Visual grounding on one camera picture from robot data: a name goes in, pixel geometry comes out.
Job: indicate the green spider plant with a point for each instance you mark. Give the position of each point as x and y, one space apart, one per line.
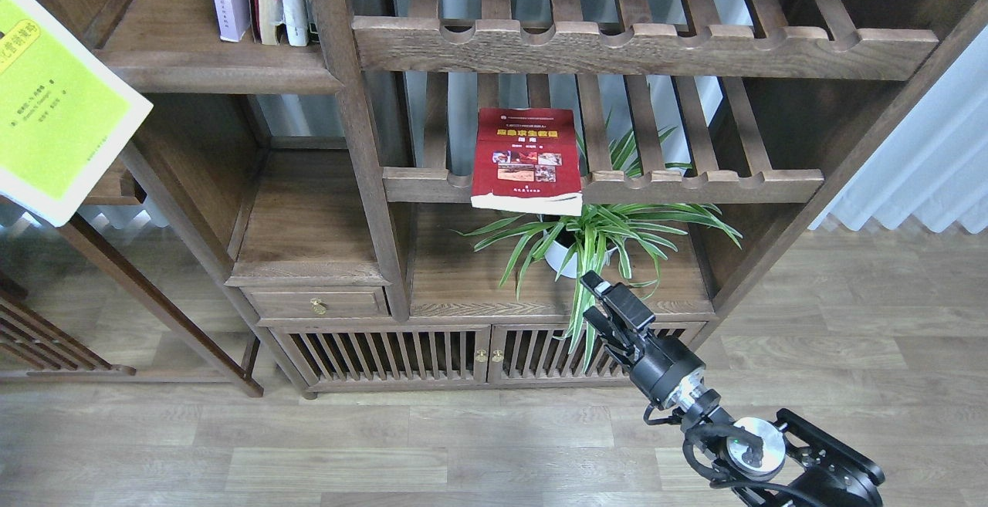
599 229

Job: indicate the wooden side table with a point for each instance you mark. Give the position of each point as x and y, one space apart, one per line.
51 355

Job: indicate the dark wooden bookshelf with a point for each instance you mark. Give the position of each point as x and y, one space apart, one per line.
341 170

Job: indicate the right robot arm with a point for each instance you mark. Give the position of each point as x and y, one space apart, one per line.
786 462

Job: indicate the yellow cover book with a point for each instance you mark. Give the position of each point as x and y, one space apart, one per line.
64 115

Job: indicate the brass drawer knob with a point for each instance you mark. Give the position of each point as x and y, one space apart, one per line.
318 308

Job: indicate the white plant pot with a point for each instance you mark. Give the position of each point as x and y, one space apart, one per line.
556 254

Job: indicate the red cover book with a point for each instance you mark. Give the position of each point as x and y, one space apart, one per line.
527 160

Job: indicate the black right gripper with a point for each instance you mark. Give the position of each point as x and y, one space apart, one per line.
663 368

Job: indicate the white curtain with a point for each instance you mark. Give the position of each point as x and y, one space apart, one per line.
932 170

